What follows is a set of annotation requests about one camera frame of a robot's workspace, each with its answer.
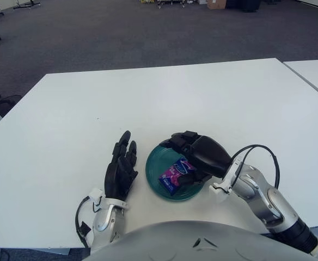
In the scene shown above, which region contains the black stand base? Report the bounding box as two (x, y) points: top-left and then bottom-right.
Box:
(13, 0), (41, 10)

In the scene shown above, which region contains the cardboard box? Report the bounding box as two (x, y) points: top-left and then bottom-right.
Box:
(206, 0), (227, 10)

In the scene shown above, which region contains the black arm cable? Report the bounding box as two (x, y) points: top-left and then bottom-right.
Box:
(231, 144), (281, 191)
(75, 195), (94, 247)

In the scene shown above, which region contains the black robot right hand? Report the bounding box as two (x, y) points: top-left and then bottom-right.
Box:
(160, 130), (233, 191)

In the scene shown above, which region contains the black cabinet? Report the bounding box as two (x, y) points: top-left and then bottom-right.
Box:
(225, 0), (262, 13)

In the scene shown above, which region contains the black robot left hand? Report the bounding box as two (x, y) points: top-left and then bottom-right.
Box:
(104, 130), (139, 202)

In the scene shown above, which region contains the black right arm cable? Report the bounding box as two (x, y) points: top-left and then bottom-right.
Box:
(231, 144), (281, 191)

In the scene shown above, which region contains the purple blue gum pack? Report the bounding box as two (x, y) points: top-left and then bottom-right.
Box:
(158, 157), (197, 196)

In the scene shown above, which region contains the green round plate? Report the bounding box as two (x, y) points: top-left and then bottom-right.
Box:
(145, 140), (207, 202)

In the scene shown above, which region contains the wheeled cart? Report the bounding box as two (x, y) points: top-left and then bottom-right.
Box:
(139, 0), (200, 9)

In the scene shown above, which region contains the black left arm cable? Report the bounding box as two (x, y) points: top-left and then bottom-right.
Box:
(75, 195), (94, 247)

